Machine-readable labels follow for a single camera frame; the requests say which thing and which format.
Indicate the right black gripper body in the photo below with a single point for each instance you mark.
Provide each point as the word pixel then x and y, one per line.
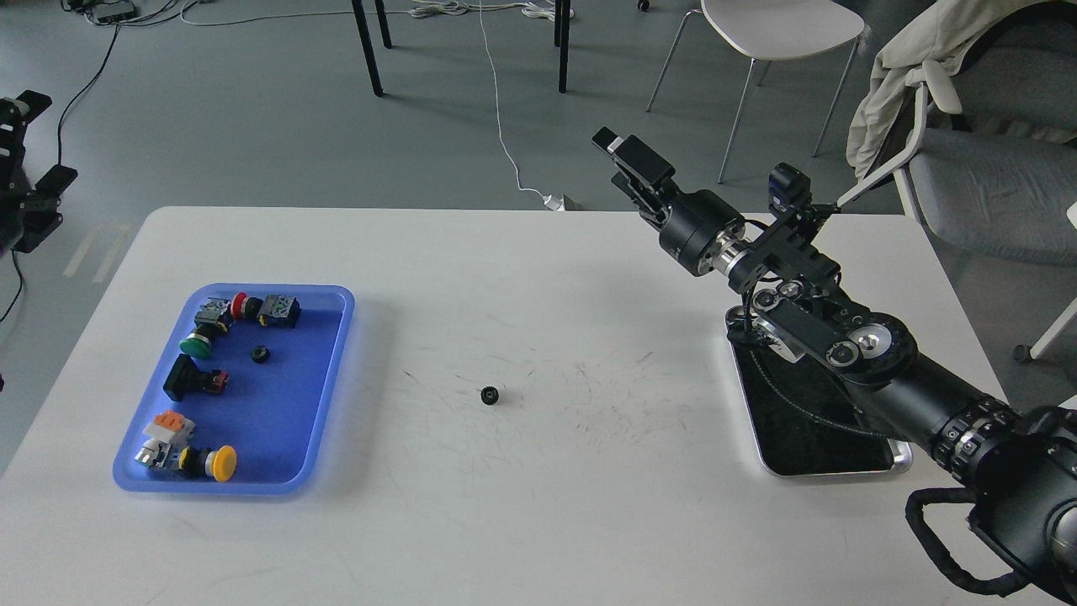
pixel 693 223

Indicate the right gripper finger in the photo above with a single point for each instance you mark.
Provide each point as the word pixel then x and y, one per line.
pixel 648 198
pixel 634 157

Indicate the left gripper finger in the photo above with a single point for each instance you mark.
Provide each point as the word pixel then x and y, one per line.
pixel 30 213
pixel 16 115

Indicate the small black gear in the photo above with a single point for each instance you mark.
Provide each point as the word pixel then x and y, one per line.
pixel 260 354
pixel 489 395

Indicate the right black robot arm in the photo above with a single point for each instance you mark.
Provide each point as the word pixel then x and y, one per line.
pixel 1017 471

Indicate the white power adapter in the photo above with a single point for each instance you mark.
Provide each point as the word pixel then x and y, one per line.
pixel 561 203

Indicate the white chair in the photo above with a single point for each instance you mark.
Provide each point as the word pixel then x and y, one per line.
pixel 768 31

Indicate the red emergency stop button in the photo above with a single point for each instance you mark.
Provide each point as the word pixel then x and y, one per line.
pixel 244 307

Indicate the steel metal tray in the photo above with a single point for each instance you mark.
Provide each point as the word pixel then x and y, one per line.
pixel 803 422

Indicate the orange grey contact block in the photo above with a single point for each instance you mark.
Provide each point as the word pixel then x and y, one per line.
pixel 170 427

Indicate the blue plastic tray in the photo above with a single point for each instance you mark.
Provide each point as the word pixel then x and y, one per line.
pixel 272 414

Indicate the beige jacket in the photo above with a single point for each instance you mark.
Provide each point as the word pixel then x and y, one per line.
pixel 943 33

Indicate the yellow mushroom push button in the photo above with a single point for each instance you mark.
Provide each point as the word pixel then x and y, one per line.
pixel 218 465

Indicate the green push button switch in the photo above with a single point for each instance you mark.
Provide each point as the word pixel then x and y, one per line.
pixel 212 320

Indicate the black selector switch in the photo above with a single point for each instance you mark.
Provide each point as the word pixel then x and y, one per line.
pixel 186 378

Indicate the black switch contact block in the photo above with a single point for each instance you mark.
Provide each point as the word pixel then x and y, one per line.
pixel 279 311

